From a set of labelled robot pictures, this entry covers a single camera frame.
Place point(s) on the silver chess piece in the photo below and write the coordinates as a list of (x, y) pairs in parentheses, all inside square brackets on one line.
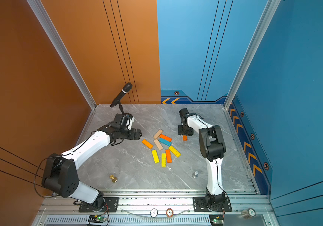
[(195, 174)]

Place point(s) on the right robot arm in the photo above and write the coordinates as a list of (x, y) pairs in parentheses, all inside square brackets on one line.
[(212, 148)]

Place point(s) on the beige wooden block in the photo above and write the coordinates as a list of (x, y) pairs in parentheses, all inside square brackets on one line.
[(158, 133), (158, 144)]

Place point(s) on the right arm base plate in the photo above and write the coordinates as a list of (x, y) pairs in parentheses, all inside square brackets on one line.
[(202, 204)]

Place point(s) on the copper tape roll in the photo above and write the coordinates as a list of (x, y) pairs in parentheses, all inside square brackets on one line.
[(169, 212)]

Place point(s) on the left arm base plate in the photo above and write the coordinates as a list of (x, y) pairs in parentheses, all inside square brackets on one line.
[(101, 204)]

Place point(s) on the lower beige wooden block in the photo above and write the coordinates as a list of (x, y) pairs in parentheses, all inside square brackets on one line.
[(158, 144)]

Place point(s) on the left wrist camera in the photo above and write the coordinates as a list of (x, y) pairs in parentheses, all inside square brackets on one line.
[(123, 121)]

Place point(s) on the right green circuit board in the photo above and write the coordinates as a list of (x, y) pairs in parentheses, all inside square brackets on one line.
[(216, 220)]

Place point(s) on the green circuit board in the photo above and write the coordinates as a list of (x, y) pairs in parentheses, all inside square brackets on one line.
[(216, 220), (97, 220)]

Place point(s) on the aluminium corner post left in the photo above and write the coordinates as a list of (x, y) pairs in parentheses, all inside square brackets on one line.
[(44, 19)]

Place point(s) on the long orange block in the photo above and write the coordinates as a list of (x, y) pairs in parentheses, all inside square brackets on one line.
[(165, 137)]

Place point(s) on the yellow block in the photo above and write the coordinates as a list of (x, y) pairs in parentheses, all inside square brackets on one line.
[(155, 156), (163, 160), (175, 151)]

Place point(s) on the orange block bottom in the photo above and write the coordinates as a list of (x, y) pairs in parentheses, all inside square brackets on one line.
[(168, 156)]

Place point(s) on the aluminium front rail frame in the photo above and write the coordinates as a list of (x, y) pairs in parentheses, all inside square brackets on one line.
[(133, 207)]

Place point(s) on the silver tape roll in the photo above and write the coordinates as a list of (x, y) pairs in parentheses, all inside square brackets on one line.
[(248, 213)]

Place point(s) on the black microphone on stand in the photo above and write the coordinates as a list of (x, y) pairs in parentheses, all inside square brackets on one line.
[(117, 100)]

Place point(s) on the aluminium corner post right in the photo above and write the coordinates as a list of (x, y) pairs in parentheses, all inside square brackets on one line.
[(262, 26)]

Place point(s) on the left green circuit board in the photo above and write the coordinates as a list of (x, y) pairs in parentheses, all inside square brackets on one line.
[(97, 220)]

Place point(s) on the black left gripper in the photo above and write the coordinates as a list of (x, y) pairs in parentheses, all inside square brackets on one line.
[(133, 136)]

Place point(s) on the upper beige wooden block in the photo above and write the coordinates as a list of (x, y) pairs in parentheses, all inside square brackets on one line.
[(158, 133)]

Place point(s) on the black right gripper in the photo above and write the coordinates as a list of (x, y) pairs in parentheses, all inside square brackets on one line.
[(190, 133)]

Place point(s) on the brass chess piece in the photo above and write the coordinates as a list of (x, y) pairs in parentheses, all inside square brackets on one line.
[(113, 178)]

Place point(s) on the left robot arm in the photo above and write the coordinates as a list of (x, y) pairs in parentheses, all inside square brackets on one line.
[(60, 174)]

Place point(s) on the aluminium corner post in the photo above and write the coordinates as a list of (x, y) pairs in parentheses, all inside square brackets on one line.
[(262, 26), (44, 19)]

